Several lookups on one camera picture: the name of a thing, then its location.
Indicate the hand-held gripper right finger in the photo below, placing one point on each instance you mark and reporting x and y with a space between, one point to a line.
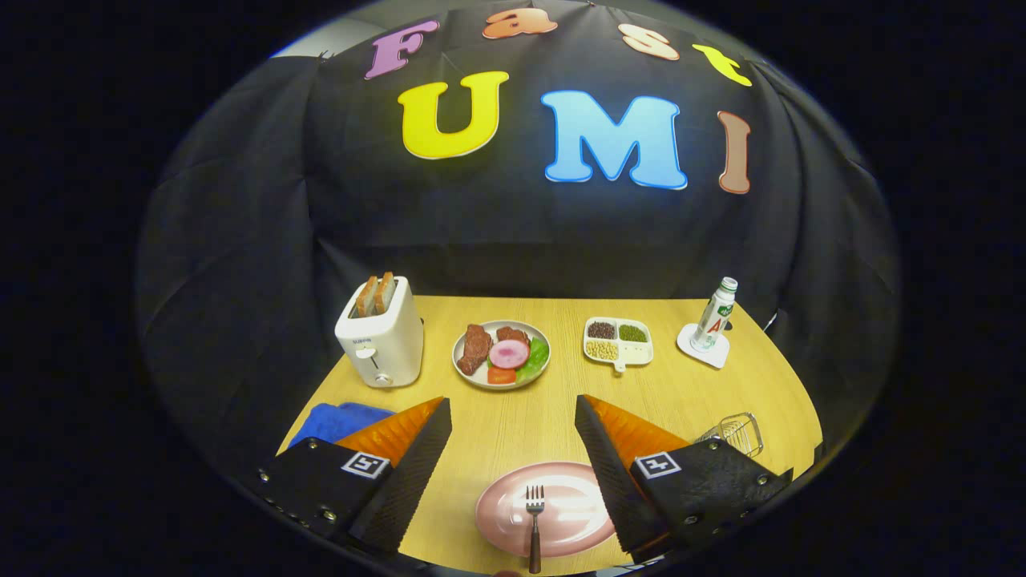
613 481

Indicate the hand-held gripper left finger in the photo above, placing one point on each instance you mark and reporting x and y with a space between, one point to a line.
401 489

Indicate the metal fork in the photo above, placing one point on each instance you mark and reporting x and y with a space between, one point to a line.
535 529

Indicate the pink round plate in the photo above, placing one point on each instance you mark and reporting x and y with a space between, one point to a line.
577 513

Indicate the blue cloth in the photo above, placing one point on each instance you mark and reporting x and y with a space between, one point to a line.
329 421

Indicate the cream divided snack dish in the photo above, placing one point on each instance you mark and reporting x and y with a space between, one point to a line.
635 353

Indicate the grey food plate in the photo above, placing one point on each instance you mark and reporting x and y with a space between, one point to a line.
473 380

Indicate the pile of yellow soybeans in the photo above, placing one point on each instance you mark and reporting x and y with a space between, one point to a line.
602 350

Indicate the white toaster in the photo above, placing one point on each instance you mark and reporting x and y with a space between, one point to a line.
393 344

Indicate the green lettuce leaf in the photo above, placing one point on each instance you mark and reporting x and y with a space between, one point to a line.
539 357

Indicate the pile of green beans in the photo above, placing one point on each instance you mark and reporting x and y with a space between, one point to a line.
632 333

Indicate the red tomato slice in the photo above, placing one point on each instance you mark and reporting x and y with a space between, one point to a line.
501 376

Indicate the pile of dark brown beans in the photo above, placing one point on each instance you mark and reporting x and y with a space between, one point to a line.
601 330

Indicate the large brown meat piece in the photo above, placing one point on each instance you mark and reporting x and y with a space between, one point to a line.
474 349

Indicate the white square coaster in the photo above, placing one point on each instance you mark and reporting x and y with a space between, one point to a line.
713 357

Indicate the pink ham slice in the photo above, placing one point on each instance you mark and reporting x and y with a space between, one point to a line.
509 354

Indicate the small brown meat piece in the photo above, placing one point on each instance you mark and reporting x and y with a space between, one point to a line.
513 333

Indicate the white drink bottle green cap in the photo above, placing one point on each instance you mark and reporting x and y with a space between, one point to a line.
713 316

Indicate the brown toast slice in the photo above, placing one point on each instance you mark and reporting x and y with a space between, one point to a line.
385 292
367 296

